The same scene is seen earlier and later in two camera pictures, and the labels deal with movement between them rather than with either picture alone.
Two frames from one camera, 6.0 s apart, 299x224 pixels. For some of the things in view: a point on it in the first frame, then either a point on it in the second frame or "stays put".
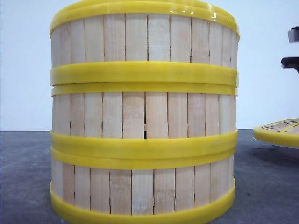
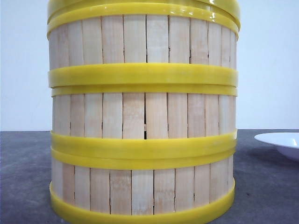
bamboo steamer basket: [145, 41] stays put
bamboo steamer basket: [144, 117] stays put
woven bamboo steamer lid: [285, 132] → [58, 8]
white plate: [267, 145] → [288, 143]
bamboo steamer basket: [131, 188] stays put
